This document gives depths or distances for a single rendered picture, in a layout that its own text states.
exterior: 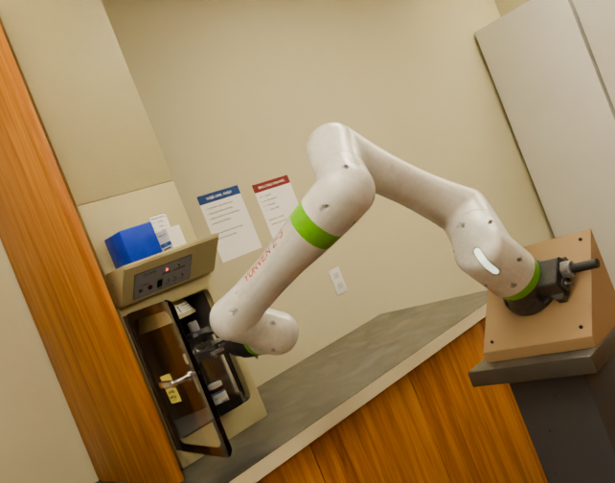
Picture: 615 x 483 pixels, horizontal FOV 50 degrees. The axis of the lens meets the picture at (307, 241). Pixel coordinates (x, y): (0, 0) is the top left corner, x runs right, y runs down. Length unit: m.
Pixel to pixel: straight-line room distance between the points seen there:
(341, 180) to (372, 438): 0.91
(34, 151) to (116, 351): 0.55
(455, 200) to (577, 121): 2.68
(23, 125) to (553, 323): 1.40
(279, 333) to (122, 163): 0.72
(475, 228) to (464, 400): 0.88
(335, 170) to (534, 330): 0.65
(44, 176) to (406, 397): 1.22
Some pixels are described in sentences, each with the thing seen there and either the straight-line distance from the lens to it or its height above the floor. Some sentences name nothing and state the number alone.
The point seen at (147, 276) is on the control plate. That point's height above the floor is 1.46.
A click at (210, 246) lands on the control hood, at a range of 1.94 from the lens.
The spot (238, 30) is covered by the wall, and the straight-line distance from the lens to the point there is 3.07.
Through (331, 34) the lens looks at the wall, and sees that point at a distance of 3.48.
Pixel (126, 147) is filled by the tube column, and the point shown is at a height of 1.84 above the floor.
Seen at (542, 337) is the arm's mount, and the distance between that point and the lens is 1.66.
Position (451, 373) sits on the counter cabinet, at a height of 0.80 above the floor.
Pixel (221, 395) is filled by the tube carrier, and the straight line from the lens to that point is 1.91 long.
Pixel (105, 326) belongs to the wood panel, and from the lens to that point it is 1.78.
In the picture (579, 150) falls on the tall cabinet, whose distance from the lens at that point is 4.29.
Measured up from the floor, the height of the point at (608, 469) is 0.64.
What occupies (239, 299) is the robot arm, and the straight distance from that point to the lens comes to 1.50.
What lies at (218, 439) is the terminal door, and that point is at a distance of 1.64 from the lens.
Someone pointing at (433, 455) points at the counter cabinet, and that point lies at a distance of 2.18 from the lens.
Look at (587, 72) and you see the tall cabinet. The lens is 4.22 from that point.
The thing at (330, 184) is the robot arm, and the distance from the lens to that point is 1.33.
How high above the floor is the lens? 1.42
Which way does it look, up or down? 1 degrees down
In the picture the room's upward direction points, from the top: 22 degrees counter-clockwise
